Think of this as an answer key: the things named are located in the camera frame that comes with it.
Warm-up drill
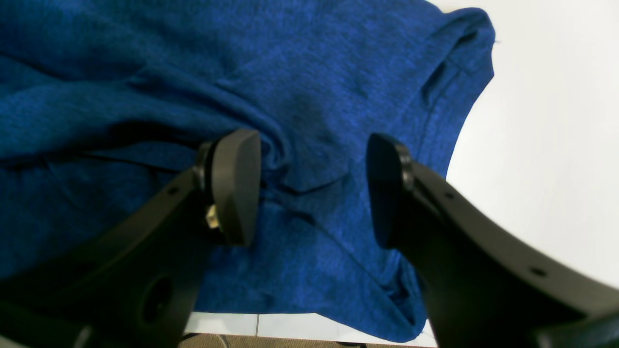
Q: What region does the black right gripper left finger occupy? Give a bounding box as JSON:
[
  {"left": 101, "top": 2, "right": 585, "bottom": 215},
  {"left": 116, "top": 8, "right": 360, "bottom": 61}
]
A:
[{"left": 1, "top": 129, "right": 261, "bottom": 348}]

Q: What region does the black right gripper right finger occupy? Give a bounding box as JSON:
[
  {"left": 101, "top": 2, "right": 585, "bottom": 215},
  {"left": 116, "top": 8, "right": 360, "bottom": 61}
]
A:
[{"left": 366, "top": 133, "right": 619, "bottom": 348}]

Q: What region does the dark blue t-shirt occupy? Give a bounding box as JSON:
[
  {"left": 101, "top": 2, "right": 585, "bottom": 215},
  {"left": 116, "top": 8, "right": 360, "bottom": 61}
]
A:
[{"left": 0, "top": 0, "right": 495, "bottom": 342}]

